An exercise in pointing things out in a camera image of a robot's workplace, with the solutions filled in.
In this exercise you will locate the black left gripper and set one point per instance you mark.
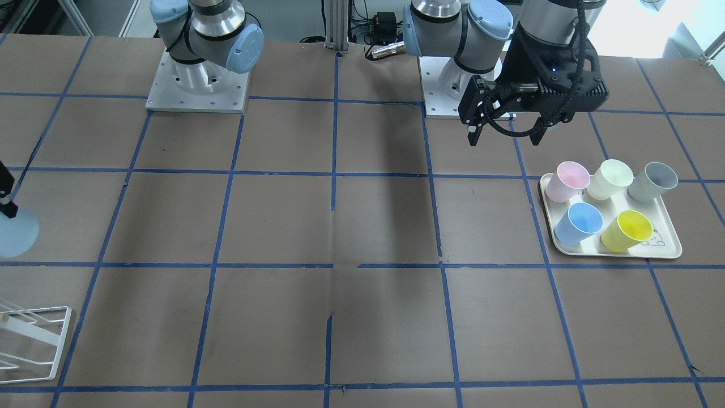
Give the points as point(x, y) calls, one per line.
point(522, 56)

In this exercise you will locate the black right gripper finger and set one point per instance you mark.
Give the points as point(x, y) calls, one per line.
point(8, 208)

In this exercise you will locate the light blue ikea cup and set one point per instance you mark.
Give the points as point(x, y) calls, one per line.
point(19, 233)

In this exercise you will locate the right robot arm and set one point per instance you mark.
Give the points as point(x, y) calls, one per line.
point(100, 108)

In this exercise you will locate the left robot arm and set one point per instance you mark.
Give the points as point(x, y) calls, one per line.
point(478, 34)

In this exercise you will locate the pink plastic cup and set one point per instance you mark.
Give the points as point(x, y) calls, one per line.
point(567, 180)

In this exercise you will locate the pale green plastic cup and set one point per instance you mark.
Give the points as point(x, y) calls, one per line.
point(612, 176)

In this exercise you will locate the blue cup on tray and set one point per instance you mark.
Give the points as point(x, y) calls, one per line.
point(581, 221)

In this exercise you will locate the grey plastic cup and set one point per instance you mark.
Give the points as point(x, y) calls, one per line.
point(652, 182)

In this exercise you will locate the yellow plastic cup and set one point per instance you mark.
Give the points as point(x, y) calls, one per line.
point(629, 228)

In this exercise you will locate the cream plastic tray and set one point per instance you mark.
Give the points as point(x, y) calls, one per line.
point(664, 242)

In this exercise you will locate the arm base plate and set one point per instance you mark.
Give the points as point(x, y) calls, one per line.
point(200, 88)
point(443, 84)

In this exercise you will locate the white wire dish rack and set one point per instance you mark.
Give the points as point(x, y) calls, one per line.
point(33, 341)

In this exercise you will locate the aluminium frame post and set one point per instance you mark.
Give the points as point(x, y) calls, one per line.
point(336, 21)

